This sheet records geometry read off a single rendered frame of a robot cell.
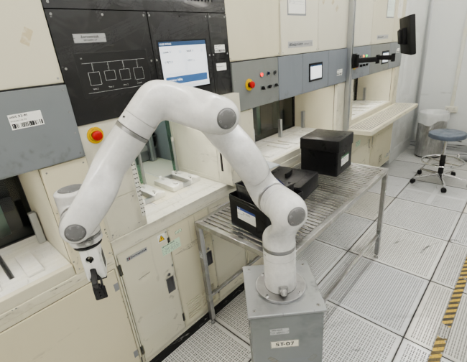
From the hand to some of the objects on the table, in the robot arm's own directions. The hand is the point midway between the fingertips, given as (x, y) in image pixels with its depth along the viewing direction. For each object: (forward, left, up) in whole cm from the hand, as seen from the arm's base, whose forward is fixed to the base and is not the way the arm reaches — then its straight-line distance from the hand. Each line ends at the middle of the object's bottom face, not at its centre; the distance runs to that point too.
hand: (101, 285), depth 91 cm
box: (+140, -112, -25) cm, 180 cm away
